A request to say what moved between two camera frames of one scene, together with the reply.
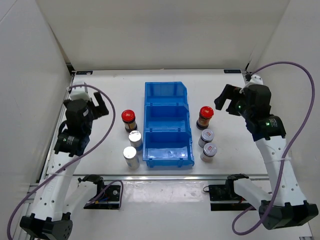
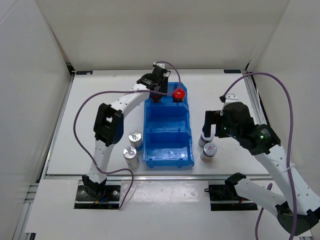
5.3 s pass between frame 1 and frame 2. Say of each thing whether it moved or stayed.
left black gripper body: moved
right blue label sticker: stayed
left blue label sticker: stayed
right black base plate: stayed
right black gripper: moved
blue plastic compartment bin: stayed
